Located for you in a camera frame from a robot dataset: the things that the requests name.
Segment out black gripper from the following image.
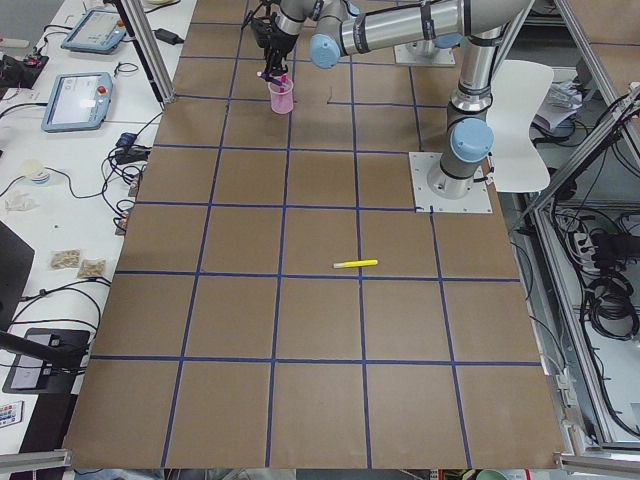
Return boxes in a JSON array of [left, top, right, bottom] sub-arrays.
[[242, 9, 300, 81]]

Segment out purple marker pen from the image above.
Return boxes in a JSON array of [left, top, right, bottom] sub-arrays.
[[256, 72, 282, 86]]

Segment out pink marker pen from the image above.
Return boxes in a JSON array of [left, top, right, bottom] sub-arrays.
[[279, 75, 288, 93]]

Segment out pink mesh cup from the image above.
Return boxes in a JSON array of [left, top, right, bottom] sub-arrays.
[[268, 80, 294, 115]]

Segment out black power adapter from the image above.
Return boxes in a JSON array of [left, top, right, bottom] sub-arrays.
[[153, 28, 184, 45]]

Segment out upper blue teach pendant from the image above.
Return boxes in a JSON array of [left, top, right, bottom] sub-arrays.
[[61, 9, 126, 54]]

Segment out blue teach pendant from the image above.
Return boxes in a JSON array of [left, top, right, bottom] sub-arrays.
[[61, 9, 126, 54], [41, 72, 113, 133]]

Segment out lower blue teach pendant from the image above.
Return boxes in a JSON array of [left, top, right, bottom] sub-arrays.
[[41, 72, 113, 133]]

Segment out yellow marker pen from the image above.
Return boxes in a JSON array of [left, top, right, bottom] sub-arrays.
[[332, 259, 379, 269]]

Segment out white chair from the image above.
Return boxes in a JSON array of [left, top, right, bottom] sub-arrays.
[[486, 60, 554, 193]]

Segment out small snack bag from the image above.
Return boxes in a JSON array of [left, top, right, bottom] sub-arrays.
[[49, 249, 82, 270], [77, 259, 107, 279]]

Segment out black monitor stand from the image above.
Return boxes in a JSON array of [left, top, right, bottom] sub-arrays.
[[1, 328, 90, 394]]

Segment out aluminium frame post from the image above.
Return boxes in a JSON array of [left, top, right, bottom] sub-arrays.
[[113, 0, 175, 105]]

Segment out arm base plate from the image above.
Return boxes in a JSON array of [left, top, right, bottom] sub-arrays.
[[393, 43, 457, 67], [409, 152, 493, 215]]

